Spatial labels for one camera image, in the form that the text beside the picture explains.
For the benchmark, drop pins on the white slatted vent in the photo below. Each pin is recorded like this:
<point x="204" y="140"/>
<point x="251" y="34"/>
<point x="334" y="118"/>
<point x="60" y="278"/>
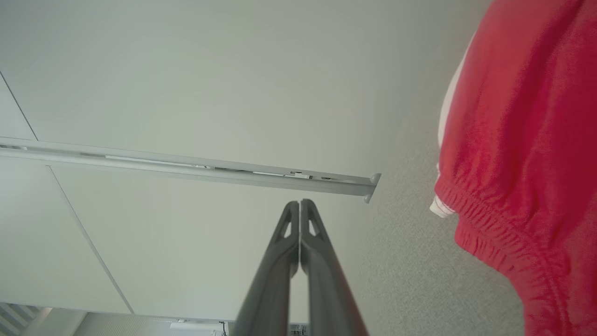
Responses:
<point x="18" y="319"/>

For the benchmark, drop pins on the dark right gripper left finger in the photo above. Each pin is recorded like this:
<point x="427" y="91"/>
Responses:
<point x="270" y="298"/>

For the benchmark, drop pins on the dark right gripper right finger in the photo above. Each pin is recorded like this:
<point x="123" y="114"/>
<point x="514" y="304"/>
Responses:
<point x="326" y="298"/>

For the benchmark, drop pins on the red shorts with white trim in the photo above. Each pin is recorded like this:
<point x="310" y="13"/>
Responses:
<point x="522" y="116"/>

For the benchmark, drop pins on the grey metal post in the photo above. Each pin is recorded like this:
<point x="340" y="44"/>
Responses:
<point x="186" y="165"/>

